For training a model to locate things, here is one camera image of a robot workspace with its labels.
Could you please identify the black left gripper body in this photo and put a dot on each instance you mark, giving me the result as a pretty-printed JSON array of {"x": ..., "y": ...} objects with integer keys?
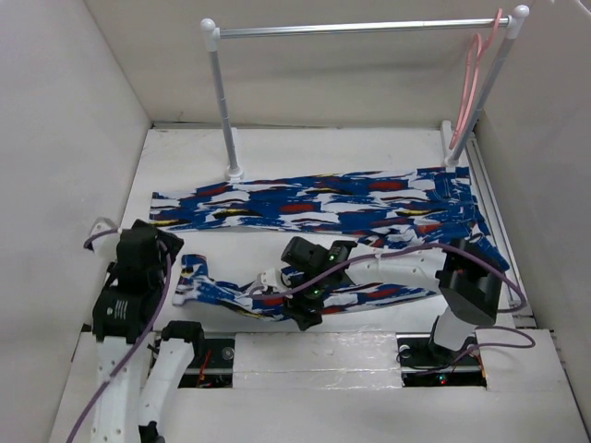
[{"x": 172, "y": 244}]

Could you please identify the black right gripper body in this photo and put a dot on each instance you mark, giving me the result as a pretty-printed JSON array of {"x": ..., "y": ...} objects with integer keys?
[{"x": 309, "y": 295}]

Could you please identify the blue patterned trousers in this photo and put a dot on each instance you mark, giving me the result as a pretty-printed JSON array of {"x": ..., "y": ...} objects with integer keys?
[{"x": 378, "y": 209}]

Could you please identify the pink plastic hanger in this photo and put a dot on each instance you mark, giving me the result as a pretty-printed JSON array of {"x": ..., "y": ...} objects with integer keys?
[{"x": 476, "y": 50}]

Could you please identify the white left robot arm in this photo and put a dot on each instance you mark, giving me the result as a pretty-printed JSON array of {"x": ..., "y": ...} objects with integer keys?
[{"x": 131, "y": 401}]

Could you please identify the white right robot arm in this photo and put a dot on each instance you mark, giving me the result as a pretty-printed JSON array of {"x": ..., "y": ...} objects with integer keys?
[{"x": 469, "y": 282}]

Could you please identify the white clothes rack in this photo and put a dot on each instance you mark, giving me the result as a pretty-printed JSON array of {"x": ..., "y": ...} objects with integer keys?
[{"x": 212, "y": 35}]

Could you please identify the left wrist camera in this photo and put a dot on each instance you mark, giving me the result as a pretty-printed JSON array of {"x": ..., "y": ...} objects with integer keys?
[{"x": 104, "y": 237}]

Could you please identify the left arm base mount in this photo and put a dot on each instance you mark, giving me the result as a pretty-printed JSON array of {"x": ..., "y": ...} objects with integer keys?
[{"x": 213, "y": 368}]

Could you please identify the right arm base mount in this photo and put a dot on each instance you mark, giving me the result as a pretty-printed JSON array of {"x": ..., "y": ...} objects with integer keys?
[{"x": 424, "y": 365}]

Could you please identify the aluminium side rail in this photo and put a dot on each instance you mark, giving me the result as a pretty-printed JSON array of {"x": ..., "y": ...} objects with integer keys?
[{"x": 523, "y": 319}]

